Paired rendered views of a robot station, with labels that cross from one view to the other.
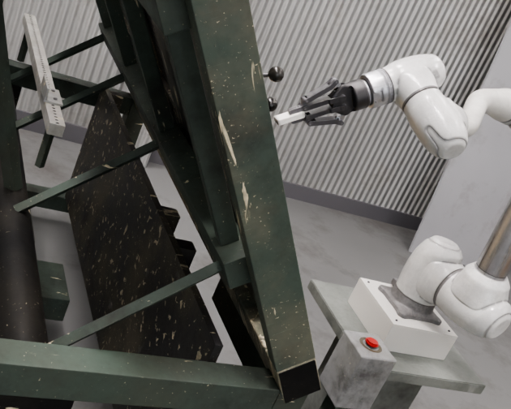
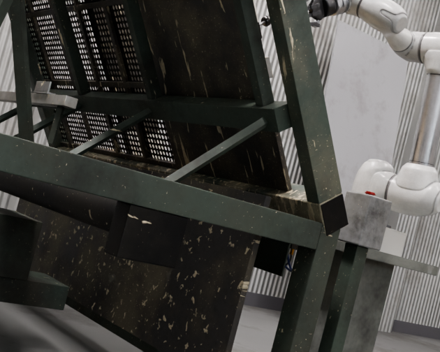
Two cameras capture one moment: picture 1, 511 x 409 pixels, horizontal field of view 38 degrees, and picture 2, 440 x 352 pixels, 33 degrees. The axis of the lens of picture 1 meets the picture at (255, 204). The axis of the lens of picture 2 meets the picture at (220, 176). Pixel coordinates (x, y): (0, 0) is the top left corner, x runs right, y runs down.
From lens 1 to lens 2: 139 cm
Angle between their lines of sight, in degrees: 24
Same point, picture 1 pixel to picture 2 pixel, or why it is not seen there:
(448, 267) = (387, 173)
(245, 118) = not seen: outside the picture
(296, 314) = (327, 148)
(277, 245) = (312, 84)
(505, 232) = (426, 126)
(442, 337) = (397, 234)
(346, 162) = not seen: hidden behind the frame
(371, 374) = (378, 213)
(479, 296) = (421, 179)
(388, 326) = not seen: hidden behind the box
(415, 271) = (364, 184)
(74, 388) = (189, 204)
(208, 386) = (276, 213)
